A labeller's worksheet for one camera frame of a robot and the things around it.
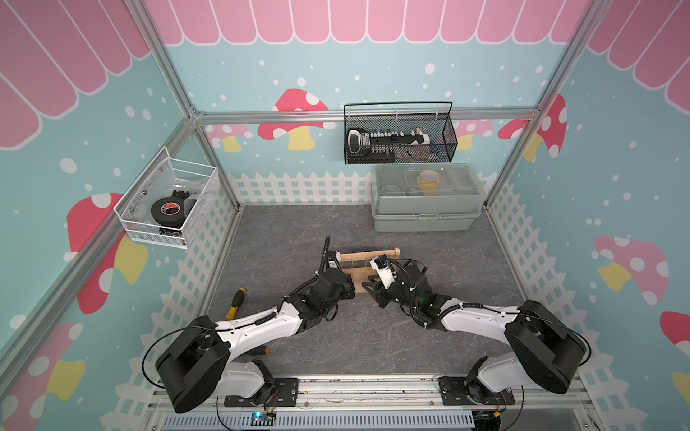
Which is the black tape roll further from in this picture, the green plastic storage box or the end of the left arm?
the green plastic storage box

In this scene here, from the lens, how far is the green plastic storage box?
1.01m

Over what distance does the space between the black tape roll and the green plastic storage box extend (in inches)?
24.9

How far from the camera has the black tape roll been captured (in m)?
0.70
